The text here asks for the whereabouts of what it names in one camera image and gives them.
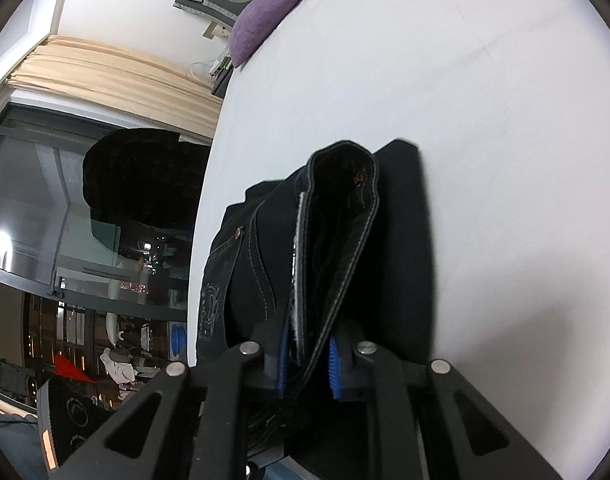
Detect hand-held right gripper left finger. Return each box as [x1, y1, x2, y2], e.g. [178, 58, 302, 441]
[52, 321, 292, 480]

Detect beige curtain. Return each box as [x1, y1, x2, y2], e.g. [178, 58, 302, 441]
[6, 35, 225, 142]

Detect black denim pants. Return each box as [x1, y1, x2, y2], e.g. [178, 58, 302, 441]
[195, 138, 438, 461]

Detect glass sliding door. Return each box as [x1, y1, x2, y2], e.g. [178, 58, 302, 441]
[0, 101, 212, 401]

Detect black object with orange rim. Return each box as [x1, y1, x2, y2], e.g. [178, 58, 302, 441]
[36, 376, 122, 476]

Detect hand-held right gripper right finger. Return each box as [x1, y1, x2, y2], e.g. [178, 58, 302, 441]
[328, 321, 562, 480]

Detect grey nightstand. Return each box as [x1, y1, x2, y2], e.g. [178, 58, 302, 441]
[211, 66, 234, 97]

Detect white bed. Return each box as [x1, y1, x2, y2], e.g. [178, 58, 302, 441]
[185, 0, 610, 480]

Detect purple pillow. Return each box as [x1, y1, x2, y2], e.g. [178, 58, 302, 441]
[229, 0, 313, 69]

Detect blue grey cloth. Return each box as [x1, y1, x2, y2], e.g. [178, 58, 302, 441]
[0, 406, 48, 480]

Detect clutter of small items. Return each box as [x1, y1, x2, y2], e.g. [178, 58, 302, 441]
[190, 55, 234, 81]

